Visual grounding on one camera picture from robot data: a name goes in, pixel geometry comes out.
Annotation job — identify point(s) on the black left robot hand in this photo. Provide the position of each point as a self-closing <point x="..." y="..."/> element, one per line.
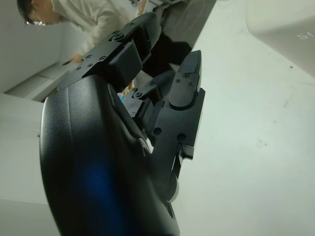
<point x="98" y="159"/>

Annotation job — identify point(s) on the person in white jacket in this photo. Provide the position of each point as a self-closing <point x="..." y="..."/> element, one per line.
<point x="91" y="22"/>

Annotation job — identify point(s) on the cream white two-slot toaster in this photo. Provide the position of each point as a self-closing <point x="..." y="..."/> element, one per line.
<point x="283" y="19"/>

